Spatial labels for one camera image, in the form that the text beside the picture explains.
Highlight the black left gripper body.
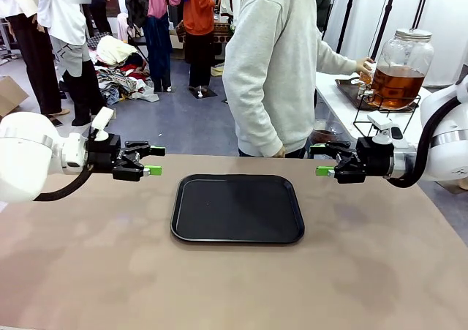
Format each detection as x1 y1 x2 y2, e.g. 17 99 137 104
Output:
86 133 127 174

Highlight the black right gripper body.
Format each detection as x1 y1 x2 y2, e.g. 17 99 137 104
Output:
355 136 395 180

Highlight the person's right forearm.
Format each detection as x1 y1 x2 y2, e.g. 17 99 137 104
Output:
233 84 284 158

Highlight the person's left forearm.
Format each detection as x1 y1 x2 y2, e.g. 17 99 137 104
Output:
317 39 358 75

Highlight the person's left hand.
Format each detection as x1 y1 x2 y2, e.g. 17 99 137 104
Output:
355 56 375 76

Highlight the brown bowl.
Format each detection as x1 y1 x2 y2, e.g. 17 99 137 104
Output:
310 119 352 145

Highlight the white side table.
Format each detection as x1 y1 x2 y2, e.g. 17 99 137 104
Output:
314 59 468 151

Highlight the brown serving tray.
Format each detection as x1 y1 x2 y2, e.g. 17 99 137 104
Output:
335 76 421 113

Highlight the pile of clothes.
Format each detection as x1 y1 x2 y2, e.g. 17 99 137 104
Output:
86 31 161 106

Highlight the glass tea dispenser jar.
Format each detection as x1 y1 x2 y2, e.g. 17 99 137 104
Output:
360 29 435 110

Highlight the person in grey sweatshirt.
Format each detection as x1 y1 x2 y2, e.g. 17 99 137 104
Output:
222 0 358 159

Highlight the cardboard box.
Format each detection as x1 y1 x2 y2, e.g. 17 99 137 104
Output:
0 75 30 119

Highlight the black plastic tray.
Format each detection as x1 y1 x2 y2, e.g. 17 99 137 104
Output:
170 173 306 245

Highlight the figure in pink top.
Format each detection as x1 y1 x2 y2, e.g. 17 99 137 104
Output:
144 0 184 93

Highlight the figure in black trousers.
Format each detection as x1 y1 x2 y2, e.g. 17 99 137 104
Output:
0 0 70 118

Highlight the black stand leg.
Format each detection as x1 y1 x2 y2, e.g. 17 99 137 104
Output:
411 0 433 31
368 0 400 63
333 0 360 55

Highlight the figure in orange top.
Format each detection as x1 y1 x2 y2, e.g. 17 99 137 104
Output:
181 0 219 100

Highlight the figure in white shirt shorts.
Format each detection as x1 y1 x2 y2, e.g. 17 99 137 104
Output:
34 0 110 127

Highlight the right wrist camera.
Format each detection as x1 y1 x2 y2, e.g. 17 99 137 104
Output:
366 110 410 150

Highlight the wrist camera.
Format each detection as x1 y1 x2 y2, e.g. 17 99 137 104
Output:
366 110 410 150
90 106 114 142

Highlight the black wire dispenser stand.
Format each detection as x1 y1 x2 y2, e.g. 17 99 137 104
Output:
352 91 422 140

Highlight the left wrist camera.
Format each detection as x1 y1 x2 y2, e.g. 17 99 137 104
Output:
90 106 114 142

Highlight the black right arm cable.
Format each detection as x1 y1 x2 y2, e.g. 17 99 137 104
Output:
386 97 462 190

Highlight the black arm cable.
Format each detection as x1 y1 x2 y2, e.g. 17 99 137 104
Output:
31 163 93 203
386 97 462 190

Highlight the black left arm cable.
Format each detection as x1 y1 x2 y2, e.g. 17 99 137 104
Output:
31 163 93 203

